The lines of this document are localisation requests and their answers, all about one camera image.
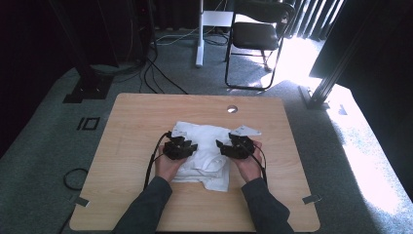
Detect hand-held gripper cable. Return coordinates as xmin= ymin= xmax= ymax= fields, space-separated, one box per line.
xmin=248 ymin=143 xmax=269 ymax=188
xmin=143 ymin=131 xmax=172 ymax=191

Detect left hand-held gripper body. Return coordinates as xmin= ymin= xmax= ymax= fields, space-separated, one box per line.
xmin=162 ymin=128 xmax=193 ymax=161

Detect white floor cable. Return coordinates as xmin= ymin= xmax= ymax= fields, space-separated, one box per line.
xmin=155 ymin=26 xmax=201 ymax=47

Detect black folding chair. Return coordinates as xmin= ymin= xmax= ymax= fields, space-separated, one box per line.
xmin=224 ymin=0 xmax=296 ymax=92

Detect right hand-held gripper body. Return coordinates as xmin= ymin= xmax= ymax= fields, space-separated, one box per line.
xmin=226 ymin=124 xmax=262 ymax=160

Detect person's right hand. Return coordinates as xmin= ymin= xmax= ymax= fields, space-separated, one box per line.
xmin=231 ymin=139 xmax=263 ymax=183

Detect white desk leg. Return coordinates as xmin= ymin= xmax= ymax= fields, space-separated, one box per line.
xmin=195 ymin=0 xmax=236 ymax=68

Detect aluminium profile stand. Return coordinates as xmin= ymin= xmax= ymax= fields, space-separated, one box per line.
xmin=297 ymin=0 xmax=378 ymax=110

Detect black cable loop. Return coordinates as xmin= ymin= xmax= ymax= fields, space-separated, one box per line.
xmin=62 ymin=167 xmax=90 ymax=191

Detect black stand with base plate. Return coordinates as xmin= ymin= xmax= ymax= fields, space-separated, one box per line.
xmin=48 ymin=0 xmax=115 ymax=104

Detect vertical window blinds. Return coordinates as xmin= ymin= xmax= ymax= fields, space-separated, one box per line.
xmin=284 ymin=0 xmax=346 ymax=42

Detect grey tape piece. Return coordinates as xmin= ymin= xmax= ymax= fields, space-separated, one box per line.
xmin=74 ymin=196 xmax=92 ymax=208
xmin=301 ymin=193 xmax=323 ymax=206

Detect white skirt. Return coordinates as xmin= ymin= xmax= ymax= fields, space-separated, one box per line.
xmin=170 ymin=120 xmax=233 ymax=193

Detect person's left hand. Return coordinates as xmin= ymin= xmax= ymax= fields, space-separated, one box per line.
xmin=154 ymin=145 xmax=189 ymax=183

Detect right hand-held gripper cable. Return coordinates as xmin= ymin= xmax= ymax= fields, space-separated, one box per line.
xmin=248 ymin=143 xmax=269 ymax=188

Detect black floor cables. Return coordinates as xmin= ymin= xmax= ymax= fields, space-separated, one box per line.
xmin=138 ymin=28 xmax=189 ymax=96

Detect left hand-held gripper cable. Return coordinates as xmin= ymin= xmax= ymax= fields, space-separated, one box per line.
xmin=143 ymin=131 xmax=172 ymax=191

